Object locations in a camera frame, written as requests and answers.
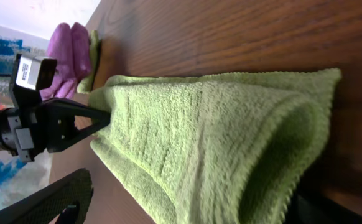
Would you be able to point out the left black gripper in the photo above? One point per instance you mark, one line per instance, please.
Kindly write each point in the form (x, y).
(62, 133)

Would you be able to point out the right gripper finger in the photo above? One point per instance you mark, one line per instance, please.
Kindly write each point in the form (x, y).
(66, 201)

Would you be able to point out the large green microfiber cloth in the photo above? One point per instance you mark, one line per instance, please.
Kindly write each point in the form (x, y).
(225, 148)

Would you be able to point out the green folded cloth under purple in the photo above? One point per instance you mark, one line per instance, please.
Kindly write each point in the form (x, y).
(86, 84)

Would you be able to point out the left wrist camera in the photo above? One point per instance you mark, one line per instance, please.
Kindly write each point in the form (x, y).
(34, 72)

